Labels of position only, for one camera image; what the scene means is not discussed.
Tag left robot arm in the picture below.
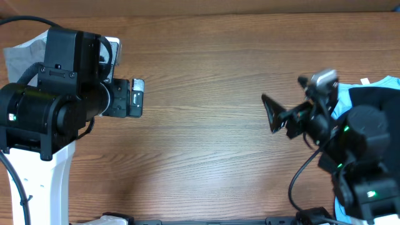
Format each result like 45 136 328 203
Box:
1 27 144 224

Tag light blue t-shirt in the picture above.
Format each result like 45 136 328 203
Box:
326 76 399 223

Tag black garment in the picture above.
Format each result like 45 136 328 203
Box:
349 87 399 177

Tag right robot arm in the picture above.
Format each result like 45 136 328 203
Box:
262 70 399 224

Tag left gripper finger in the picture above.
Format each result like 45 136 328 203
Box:
131 78 145 93
129 91 144 118

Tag grey shorts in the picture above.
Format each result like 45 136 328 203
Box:
3 31 48 83

